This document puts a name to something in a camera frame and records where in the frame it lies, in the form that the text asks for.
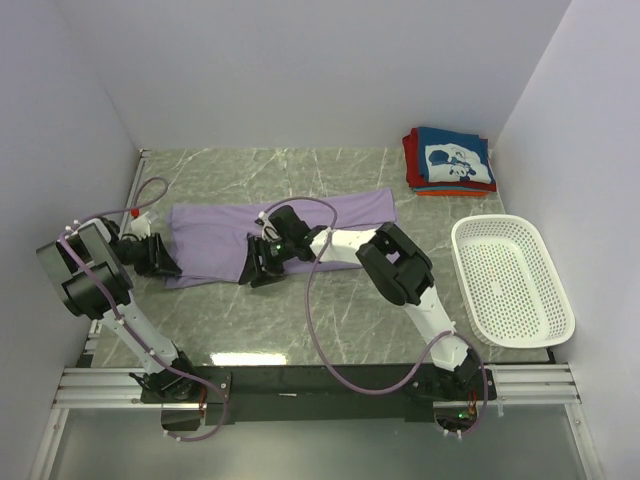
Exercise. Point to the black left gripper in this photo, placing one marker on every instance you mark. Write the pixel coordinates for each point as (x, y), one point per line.
(158, 258)

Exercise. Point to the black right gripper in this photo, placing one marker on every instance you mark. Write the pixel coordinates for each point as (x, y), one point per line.
(253, 270)

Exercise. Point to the purple t shirt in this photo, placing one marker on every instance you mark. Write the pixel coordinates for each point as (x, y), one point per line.
(209, 242)

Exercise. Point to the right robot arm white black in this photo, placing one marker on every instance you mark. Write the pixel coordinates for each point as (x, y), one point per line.
(398, 268)

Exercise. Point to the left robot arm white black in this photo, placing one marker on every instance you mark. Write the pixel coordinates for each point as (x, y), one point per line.
(86, 267)

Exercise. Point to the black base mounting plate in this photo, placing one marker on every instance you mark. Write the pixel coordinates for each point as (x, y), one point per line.
(308, 393)

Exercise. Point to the orange folded t shirt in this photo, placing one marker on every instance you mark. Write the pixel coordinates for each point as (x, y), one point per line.
(454, 193)

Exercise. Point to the red folded t shirt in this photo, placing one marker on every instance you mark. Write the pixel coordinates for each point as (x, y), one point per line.
(415, 179)

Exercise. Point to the blue printed folded t shirt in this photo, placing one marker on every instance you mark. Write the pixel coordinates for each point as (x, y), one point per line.
(447, 157)

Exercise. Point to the white perforated plastic basket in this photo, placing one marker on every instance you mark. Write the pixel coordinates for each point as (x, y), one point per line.
(510, 288)

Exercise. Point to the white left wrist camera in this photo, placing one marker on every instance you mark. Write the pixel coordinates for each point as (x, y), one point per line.
(142, 225)

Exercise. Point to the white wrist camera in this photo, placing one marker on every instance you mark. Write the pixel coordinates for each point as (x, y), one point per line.
(268, 231)
(142, 225)

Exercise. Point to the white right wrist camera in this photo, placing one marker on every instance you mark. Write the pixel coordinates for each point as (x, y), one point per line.
(268, 231)

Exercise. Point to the aluminium front rail frame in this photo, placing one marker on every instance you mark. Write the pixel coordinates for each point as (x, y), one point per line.
(114, 388)

